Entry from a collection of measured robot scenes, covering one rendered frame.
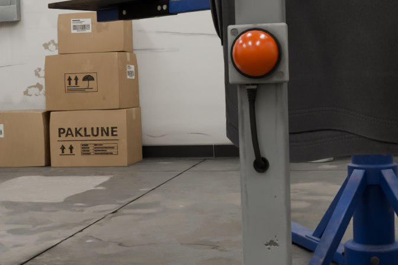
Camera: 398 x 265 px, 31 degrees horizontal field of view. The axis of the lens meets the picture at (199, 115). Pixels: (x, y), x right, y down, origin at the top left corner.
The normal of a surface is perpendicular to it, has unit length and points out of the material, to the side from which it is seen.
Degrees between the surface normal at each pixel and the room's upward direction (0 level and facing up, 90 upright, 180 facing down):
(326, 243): 43
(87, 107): 92
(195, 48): 90
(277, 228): 95
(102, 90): 90
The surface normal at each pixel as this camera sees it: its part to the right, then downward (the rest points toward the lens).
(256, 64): -0.02, 0.53
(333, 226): -0.48, -0.69
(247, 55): -0.36, 0.23
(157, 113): -0.22, 0.06
